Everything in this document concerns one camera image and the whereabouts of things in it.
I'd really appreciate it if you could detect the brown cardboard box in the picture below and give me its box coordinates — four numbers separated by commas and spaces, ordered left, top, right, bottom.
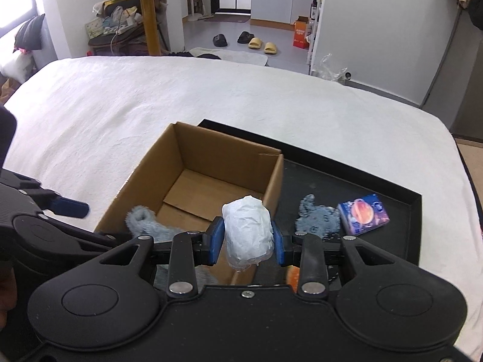
94, 122, 284, 285

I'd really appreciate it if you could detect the clear plastic bag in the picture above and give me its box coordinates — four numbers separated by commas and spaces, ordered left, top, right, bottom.
311, 53, 348, 81

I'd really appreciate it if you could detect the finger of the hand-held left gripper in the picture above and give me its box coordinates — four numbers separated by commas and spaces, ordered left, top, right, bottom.
23, 182, 90, 219
53, 222, 133, 252

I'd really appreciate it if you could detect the white floor mat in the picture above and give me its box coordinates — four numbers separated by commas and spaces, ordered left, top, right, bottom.
189, 47, 268, 67

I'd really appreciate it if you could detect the white plush cushion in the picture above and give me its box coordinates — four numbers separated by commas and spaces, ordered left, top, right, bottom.
0, 49, 38, 84

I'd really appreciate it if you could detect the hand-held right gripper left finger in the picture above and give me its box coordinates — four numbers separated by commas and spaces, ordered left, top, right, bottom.
98, 217, 226, 298

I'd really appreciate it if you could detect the black cloth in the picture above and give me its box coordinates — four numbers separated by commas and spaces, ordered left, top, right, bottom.
14, 14, 46, 51

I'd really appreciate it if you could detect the dark suitcase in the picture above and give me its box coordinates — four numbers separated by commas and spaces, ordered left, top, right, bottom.
88, 26, 152, 56

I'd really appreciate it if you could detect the yellow round table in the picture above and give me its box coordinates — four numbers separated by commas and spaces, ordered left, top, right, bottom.
103, 0, 200, 56

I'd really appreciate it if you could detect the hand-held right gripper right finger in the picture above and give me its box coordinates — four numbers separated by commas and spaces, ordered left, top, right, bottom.
272, 222, 384, 297

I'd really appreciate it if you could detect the black tray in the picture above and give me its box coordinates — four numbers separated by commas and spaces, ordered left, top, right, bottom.
197, 119, 422, 287

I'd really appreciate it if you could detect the dark doormat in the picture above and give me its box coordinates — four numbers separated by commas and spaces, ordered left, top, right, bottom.
206, 14, 251, 23

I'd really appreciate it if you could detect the blue-grey plush toy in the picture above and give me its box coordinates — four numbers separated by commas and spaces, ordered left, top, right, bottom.
294, 194, 342, 239

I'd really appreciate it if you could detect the grey fluffy sock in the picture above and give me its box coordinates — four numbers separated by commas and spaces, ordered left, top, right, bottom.
124, 205, 180, 244

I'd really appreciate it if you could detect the white plastic bundle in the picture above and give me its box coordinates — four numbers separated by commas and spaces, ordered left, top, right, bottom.
221, 195, 275, 271

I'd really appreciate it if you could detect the orange cardboard box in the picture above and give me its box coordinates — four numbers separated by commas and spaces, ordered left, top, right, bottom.
293, 16, 312, 49

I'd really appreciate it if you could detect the pile of household clutter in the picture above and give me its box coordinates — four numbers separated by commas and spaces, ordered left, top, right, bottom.
85, 2, 146, 39

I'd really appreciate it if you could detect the planet print tissue packet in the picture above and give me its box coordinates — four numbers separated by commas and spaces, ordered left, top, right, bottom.
337, 194, 390, 237

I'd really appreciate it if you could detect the white fan stand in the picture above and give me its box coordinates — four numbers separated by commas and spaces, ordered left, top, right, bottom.
187, 0, 206, 22

